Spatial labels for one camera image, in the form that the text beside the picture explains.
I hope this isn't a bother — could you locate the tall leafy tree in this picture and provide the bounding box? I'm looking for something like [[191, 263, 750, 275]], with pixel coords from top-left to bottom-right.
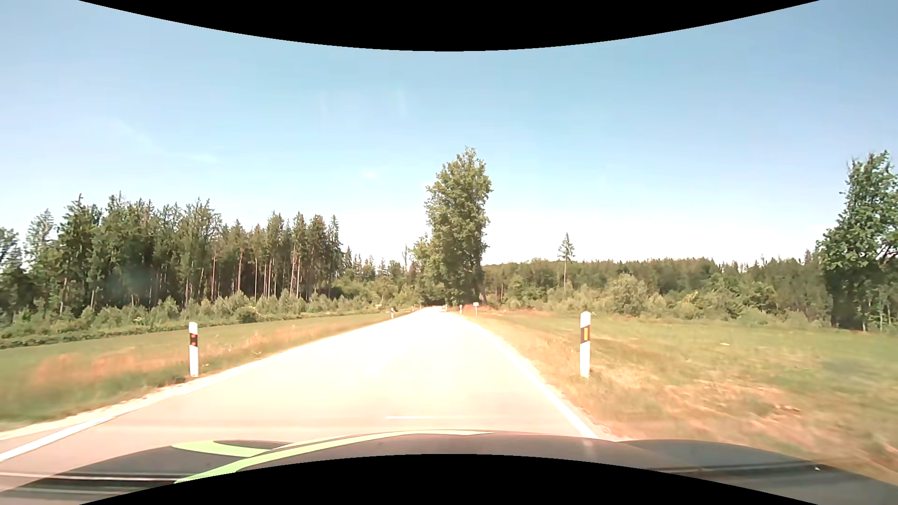
[[413, 146, 493, 307]]

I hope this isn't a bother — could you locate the row of marker posts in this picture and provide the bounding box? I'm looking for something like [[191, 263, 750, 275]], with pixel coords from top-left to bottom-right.
[[389, 302, 481, 318]]

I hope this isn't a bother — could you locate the grey asphalt road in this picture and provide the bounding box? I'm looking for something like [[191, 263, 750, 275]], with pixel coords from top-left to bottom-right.
[[0, 306, 622, 492]]

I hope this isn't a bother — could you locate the car's own bonnet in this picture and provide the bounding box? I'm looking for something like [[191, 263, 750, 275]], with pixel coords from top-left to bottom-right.
[[0, 429, 898, 505]]

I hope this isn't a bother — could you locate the wood with bushes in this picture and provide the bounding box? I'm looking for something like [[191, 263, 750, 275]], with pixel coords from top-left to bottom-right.
[[481, 233, 836, 329]]

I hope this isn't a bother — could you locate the conifer wood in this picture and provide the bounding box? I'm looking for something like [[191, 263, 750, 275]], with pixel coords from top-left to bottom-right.
[[0, 194, 425, 349]]

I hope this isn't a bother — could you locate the grass field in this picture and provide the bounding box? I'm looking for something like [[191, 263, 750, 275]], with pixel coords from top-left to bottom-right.
[[0, 309, 415, 432], [459, 309, 898, 485]]

